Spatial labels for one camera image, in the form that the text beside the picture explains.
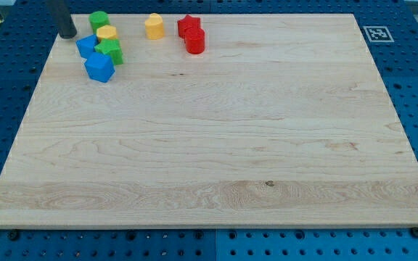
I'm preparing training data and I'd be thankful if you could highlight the light wooden board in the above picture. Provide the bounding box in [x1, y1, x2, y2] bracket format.
[0, 14, 418, 229]

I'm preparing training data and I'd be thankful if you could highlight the blue triangle block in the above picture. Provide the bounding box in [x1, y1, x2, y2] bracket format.
[75, 34, 98, 59]

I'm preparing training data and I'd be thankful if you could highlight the red cylinder block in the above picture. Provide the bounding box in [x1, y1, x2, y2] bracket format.
[184, 27, 205, 54]

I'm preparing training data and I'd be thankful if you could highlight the red star block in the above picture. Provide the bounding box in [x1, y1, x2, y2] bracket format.
[177, 14, 201, 39]

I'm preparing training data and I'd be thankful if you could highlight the yellow heart block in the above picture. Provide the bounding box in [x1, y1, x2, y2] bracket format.
[144, 13, 165, 40]

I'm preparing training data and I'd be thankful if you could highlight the blue cube block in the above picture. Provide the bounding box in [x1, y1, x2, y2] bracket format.
[84, 52, 115, 83]

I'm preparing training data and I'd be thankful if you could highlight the green star block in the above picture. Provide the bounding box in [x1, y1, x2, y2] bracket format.
[94, 39, 123, 65]

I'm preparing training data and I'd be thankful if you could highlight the yellow hexagon block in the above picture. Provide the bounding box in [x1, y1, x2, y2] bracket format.
[96, 25, 118, 42]

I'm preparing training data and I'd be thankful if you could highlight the green cylinder block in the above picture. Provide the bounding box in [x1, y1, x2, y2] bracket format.
[89, 11, 110, 33]

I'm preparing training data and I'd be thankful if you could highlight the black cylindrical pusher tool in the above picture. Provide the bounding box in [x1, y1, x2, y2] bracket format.
[46, 0, 77, 39]

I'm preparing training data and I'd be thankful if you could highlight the white fiducial marker tag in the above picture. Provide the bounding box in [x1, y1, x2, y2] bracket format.
[363, 25, 394, 43]

